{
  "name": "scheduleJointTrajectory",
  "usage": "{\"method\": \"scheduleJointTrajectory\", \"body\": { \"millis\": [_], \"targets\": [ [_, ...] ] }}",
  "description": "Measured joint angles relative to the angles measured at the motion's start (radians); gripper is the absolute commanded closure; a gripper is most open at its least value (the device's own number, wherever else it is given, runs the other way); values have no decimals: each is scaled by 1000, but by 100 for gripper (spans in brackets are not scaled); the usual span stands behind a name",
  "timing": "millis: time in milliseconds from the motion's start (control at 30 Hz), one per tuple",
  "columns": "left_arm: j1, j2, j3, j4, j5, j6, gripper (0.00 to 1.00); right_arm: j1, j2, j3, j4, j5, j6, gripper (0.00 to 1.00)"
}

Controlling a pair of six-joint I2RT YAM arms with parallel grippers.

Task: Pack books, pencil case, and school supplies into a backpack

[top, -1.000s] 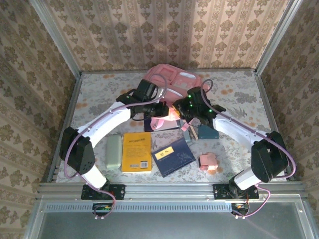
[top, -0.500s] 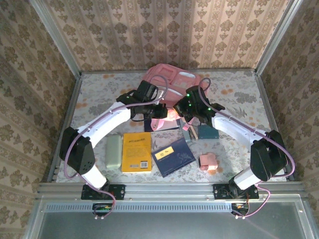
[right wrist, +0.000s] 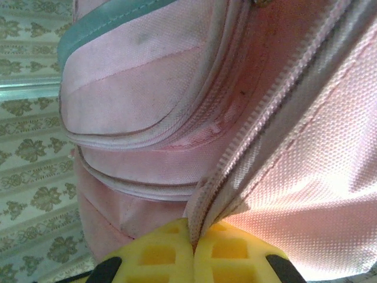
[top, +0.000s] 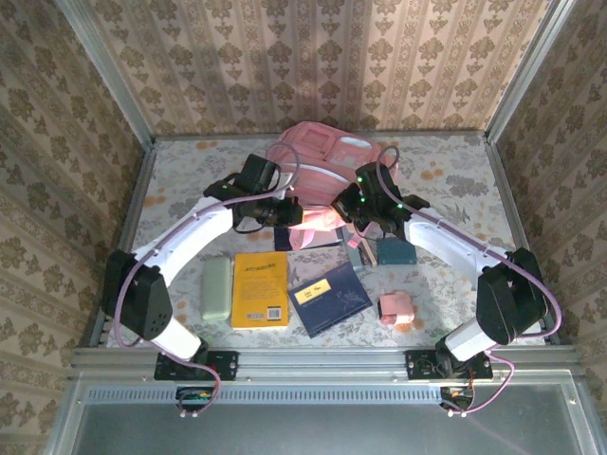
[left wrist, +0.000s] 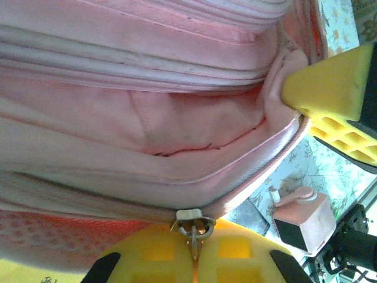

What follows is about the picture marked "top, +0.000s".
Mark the pink backpack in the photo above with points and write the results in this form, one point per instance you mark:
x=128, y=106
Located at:
x=322, y=156

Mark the yellow paperback book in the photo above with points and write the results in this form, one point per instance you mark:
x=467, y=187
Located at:
x=261, y=289

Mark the pale green pencil case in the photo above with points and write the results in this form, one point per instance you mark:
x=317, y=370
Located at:
x=216, y=289

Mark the pink small box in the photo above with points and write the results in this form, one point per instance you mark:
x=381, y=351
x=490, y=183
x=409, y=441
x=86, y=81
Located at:
x=396, y=305

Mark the dark blue book yellow label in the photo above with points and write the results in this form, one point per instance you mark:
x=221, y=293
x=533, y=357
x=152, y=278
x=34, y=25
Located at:
x=332, y=301

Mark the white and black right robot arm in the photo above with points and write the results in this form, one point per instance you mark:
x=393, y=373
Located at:
x=450, y=242

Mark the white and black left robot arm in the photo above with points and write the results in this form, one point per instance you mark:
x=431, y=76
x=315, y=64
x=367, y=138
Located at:
x=189, y=232

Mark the floral table cover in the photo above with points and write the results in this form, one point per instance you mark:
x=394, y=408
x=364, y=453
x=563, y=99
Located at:
x=450, y=156

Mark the grey metal panel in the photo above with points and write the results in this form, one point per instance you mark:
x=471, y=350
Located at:
x=308, y=431

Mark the aluminium table edge rail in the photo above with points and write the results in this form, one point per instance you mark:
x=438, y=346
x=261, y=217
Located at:
x=135, y=204
x=509, y=199

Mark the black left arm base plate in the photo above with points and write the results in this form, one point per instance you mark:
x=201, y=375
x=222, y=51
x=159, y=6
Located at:
x=223, y=365

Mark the aluminium mounting rail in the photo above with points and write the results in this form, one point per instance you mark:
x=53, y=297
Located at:
x=322, y=365

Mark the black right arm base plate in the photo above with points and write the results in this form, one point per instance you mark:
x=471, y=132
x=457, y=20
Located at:
x=417, y=365

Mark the aluminium frame post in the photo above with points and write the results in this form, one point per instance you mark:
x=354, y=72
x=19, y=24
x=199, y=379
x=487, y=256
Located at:
x=108, y=71
x=526, y=71

